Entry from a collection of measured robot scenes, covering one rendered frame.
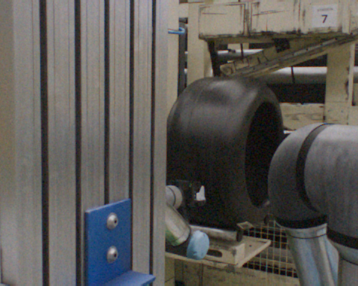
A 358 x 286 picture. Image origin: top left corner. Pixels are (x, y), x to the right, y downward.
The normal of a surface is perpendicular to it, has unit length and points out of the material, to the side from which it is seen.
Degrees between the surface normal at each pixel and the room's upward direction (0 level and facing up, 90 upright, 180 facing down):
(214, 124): 65
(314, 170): 85
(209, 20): 90
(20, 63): 90
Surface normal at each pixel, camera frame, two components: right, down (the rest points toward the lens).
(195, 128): -0.46, -0.29
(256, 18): -0.50, 0.08
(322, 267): -0.04, 0.33
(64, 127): 0.87, 0.07
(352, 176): -0.82, -0.05
